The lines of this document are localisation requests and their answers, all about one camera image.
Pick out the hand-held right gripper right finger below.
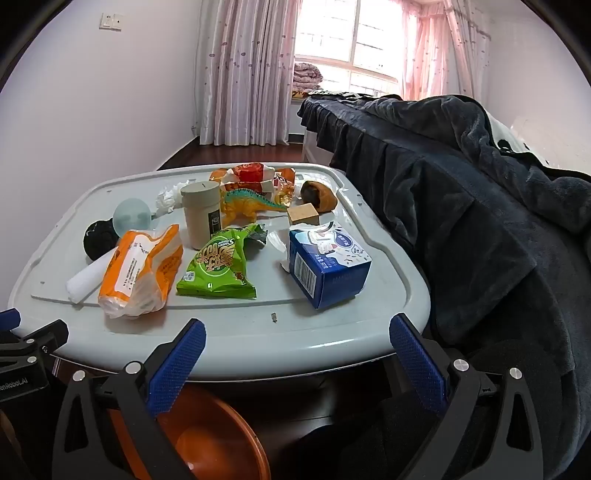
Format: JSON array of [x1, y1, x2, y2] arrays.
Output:
[[389, 314, 544, 480]]

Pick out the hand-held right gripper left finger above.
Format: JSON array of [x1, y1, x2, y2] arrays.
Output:
[[52, 318, 207, 480]]

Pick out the orange plastic basin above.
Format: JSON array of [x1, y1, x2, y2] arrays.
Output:
[[108, 385, 271, 480]]

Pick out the red white wrapper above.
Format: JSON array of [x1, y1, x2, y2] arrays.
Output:
[[209, 163, 284, 193]]

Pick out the orange drink pouch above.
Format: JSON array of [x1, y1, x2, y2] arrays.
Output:
[[273, 166, 297, 207]]

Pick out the white foam roll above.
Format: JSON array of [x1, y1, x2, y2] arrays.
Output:
[[66, 244, 122, 304]]

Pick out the grey plastic storage box lid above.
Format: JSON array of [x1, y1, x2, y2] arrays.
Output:
[[8, 162, 431, 382]]

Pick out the orange white tissue packet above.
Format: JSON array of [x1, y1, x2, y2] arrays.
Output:
[[98, 224, 184, 320]]

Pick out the green snack packet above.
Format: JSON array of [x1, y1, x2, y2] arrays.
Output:
[[176, 223, 269, 300]]

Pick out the black fabric ball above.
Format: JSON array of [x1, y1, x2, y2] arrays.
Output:
[[83, 220, 122, 261]]

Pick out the blue white milk carton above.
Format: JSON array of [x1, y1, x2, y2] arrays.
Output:
[[281, 221, 373, 309]]

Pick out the translucent pale blue ball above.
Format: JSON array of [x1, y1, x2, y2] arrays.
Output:
[[113, 198, 154, 233]]

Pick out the beige lidded cup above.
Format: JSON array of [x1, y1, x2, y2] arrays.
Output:
[[180, 180, 223, 251]]

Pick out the crumpled white tissue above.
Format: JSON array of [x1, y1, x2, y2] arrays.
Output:
[[154, 183, 188, 219]]

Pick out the dark fleece blanket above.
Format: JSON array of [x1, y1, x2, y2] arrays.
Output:
[[297, 90, 591, 480]]

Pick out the orange toy dinosaur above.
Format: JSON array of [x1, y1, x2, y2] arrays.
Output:
[[220, 186, 290, 228]]

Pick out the small wooden block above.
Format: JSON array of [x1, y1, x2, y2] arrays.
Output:
[[287, 202, 321, 227]]

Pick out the pink dotted curtain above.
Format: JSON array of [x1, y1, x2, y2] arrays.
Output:
[[399, 0, 491, 100], [193, 0, 304, 147]]

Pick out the folded pink quilts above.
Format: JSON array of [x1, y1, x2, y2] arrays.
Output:
[[291, 61, 324, 99]]

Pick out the window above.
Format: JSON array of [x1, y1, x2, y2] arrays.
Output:
[[294, 0, 408, 95]]

